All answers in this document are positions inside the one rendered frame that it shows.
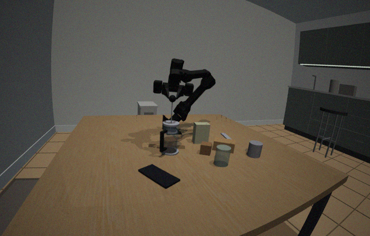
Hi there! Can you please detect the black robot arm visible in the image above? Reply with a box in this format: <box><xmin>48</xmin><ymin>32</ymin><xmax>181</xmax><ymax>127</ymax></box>
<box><xmin>168</xmin><ymin>59</ymin><xmax>216</xmax><ymax>122</ymax></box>

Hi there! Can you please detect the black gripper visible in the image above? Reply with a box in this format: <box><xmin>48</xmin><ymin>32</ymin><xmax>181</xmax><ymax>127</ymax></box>
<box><xmin>153</xmin><ymin>80</ymin><xmax>194</xmax><ymax>99</ymax></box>

